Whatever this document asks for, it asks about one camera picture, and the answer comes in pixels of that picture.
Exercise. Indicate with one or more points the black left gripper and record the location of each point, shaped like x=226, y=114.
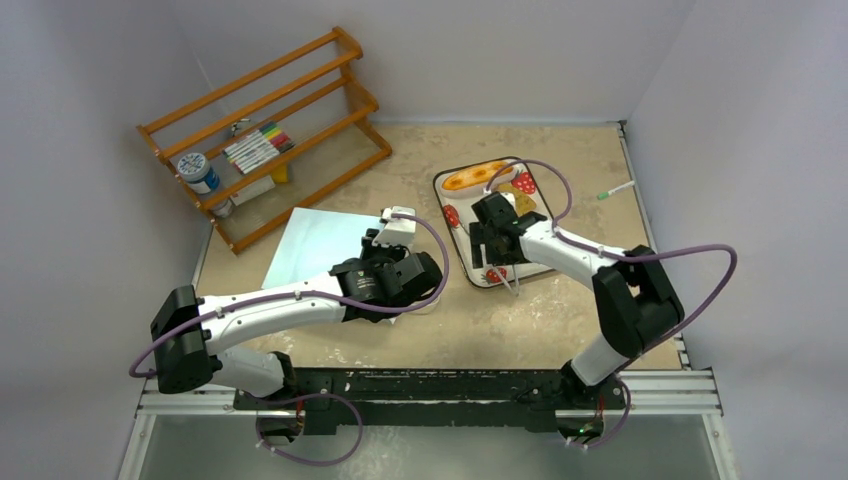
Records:
x=399, y=252

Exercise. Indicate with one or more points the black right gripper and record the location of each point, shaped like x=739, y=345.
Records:
x=482, y=229

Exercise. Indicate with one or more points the round brown bread slice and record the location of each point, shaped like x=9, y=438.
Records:
x=523, y=202

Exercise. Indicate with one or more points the white strawberry tray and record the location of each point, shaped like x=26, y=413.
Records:
x=458, y=215

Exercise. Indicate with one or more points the long fake bread loaf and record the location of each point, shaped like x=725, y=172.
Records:
x=471, y=180

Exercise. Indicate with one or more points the light blue paper bag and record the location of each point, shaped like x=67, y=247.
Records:
x=311, y=248

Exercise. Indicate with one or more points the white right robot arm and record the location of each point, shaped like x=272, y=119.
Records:
x=635, y=301

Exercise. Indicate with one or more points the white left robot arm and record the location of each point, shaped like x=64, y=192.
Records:
x=198, y=341

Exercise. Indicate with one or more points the green capped marker pen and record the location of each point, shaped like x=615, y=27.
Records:
x=616, y=190

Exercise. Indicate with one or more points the yellow sponge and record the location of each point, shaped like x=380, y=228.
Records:
x=280, y=175

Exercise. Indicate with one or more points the small white box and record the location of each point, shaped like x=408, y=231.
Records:
x=253, y=190

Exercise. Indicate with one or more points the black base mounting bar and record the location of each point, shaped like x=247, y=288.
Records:
x=536, y=400

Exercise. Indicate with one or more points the small clear bottle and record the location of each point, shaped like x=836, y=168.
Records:
x=223, y=209

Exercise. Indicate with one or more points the pack of coloured markers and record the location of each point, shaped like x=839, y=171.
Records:
x=258, y=147

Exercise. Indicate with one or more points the orange wooden shelf rack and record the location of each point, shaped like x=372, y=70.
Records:
x=333, y=76

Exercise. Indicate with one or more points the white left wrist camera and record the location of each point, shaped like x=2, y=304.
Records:
x=396, y=229

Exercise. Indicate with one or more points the aluminium rail frame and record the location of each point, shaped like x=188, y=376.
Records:
x=653, y=393

